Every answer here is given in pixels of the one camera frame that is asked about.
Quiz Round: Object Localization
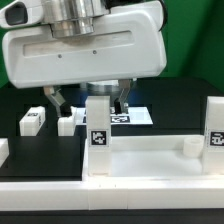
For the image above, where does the fiducial marker sheet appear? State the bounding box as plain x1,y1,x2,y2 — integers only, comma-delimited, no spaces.
76,107,153,125

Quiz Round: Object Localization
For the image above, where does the white front obstacle rail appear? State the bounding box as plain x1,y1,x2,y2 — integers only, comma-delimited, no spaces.
0,180,224,211

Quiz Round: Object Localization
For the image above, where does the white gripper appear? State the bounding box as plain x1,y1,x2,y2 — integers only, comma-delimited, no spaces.
1,1,167,117

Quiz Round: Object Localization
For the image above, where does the white desk top tray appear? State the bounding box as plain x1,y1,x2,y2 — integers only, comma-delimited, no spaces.
82,135,224,180

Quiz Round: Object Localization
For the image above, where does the white left obstacle block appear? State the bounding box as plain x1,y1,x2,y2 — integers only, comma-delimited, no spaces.
0,138,9,167

